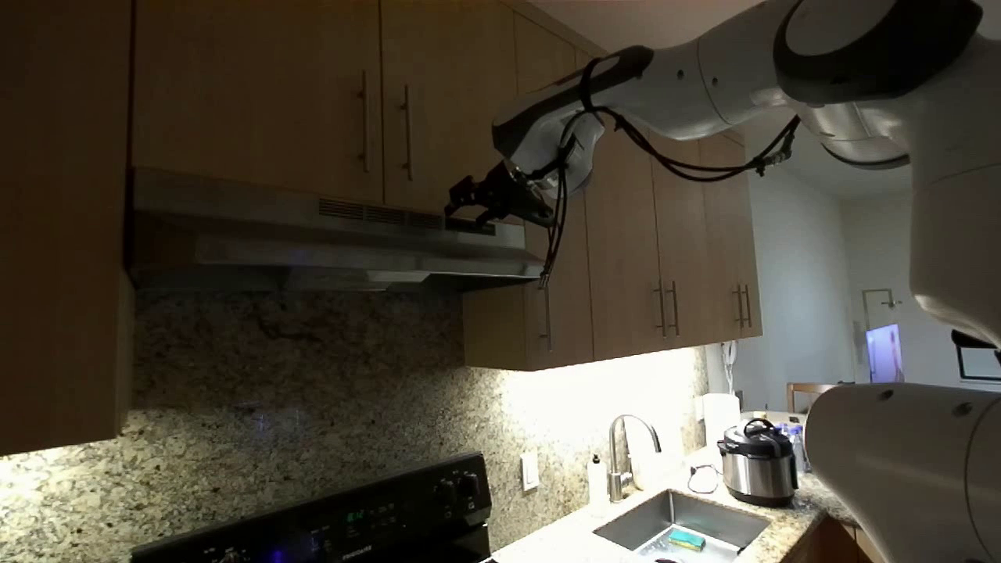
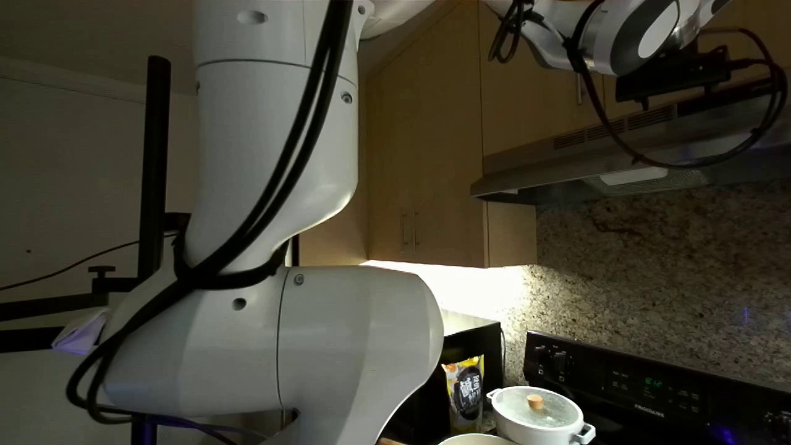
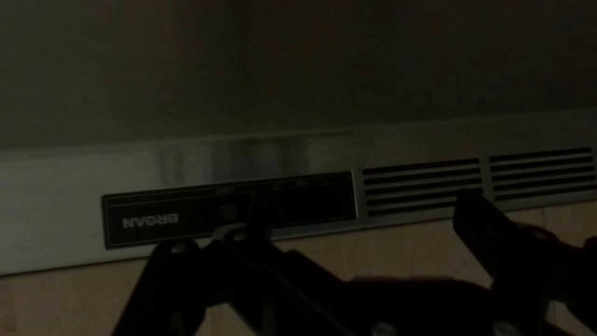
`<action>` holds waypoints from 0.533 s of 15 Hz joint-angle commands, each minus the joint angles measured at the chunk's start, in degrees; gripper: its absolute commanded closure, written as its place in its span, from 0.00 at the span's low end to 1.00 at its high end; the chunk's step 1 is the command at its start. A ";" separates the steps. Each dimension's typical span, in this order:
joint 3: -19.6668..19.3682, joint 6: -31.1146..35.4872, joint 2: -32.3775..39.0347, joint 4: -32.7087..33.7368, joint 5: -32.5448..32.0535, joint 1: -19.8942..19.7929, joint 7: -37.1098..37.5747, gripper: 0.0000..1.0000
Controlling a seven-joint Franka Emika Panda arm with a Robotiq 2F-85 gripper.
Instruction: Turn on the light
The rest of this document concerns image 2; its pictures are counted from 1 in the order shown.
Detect wooden wall cabinet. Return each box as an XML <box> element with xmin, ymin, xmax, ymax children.
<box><xmin>365</xmin><ymin>0</ymin><xmax>539</xmax><ymax>269</ymax></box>

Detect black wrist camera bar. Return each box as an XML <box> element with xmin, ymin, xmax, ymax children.
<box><xmin>614</xmin><ymin>45</ymin><xmax>733</xmax><ymax>104</ymax></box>

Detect stainless steel range hood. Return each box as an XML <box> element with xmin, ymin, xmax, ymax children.
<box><xmin>469</xmin><ymin>81</ymin><xmax>791</xmax><ymax>208</ymax></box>

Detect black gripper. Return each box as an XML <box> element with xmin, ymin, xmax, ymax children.
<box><xmin>677</xmin><ymin>71</ymin><xmax>773</xmax><ymax>117</ymax></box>

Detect white bowl rim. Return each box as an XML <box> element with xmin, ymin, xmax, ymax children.
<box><xmin>438</xmin><ymin>430</ymin><xmax>513</xmax><ymax>445</ymax></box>

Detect white paper tag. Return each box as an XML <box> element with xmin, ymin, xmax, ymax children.
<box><xmin>49</xmin><ymin>306</ymin><xmax>112</xmax><ymax>359</ymax></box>

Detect thin black wire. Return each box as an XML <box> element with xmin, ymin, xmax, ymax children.
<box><xmin>0</xmin><ymin>236</ymin><xmax>144</xmax><ymax>295</ymax></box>

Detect black looping wrist cable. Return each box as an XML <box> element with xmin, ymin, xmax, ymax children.
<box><xmin>486</xmin><ymin>0</ymin><xmax>791</xmax><ymax>172</ymax></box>

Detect black camera stand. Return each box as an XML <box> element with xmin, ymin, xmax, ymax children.
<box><xmin>0</xmin><ymin>55</ymin><xmax>193</xmax><ymax>445</ymax></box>

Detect deep wooden cabinet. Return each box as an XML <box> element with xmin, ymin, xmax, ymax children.
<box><xmin>297</xmin><ymin>188</ymin><xmax>371</xmax><ymax>269</ymax></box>

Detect black box appliance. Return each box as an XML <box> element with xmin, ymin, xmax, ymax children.
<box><xmin>382</xmin><ymin>311</ymin><xmax>507</xmax><ymax>445</ymax></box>

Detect black electric stove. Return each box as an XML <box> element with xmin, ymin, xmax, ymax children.
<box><xmin>521</xmin><ymin>332</ymin><xmax>791</xmax><ymax>445</ymax></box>

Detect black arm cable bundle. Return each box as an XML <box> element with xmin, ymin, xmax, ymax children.
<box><xmin>64</xmin><ymin>0</ymin><xmax>358</xmax><ymax>426</ymax></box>

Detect white ceramic pot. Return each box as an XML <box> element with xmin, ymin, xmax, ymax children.
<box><xmin>484</xmin><ymin>384</ymin><xmax>597</xmax><ymax>445</ymax></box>

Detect yellow black snack bag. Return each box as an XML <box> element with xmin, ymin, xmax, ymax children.
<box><xmin>439</xmin><ymin>354</ymin><xmax>499</xmax><ymax>435</ymax></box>

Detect wooden cabinet above hood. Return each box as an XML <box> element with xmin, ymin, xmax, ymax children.
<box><xmin>480</xmin><ymin>0</ymin><xmax>791</xmax><ymax>159</ymax></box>

